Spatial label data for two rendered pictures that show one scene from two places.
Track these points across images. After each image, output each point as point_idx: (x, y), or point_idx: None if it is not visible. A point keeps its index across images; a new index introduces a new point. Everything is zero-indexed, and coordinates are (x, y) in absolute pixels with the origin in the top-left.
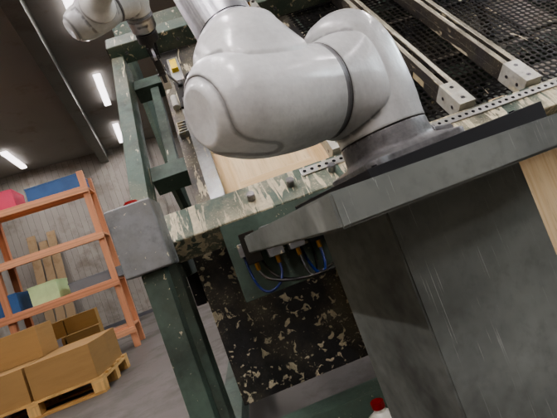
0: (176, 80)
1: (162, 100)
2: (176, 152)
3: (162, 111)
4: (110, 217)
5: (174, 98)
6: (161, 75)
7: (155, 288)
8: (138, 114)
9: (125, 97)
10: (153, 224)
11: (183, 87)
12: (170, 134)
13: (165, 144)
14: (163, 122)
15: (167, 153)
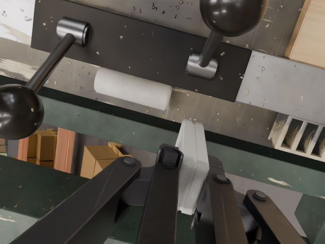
0: (64, 41)
1: (9, 80)
2: (263, 147)
3: (84, 115)
4: None
5: (124, 85)
6: (259, 232)
7: None
8: (61, 180)
9: (14, 227)
10: None
11: (105, 29)
12: (212, 144)
13: (242, 173)
14: (140, 134)
15: (279, 184)
